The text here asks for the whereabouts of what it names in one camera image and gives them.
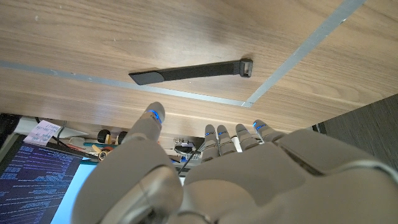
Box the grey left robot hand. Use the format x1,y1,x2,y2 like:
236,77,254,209
70,101,398,224

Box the black computer mouse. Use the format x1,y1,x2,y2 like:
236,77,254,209
174,144,196,156

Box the grey tape line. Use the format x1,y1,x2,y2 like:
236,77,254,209
0,0,368,108

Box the wooden toy airplane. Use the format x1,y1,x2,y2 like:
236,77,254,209
83,129,128,162

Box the white paper label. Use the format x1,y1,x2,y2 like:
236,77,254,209
23,120,62,147

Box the computer monitor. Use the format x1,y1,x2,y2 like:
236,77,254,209
0,133,97,224

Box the black velcro strap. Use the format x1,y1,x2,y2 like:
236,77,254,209
128,58,254,86

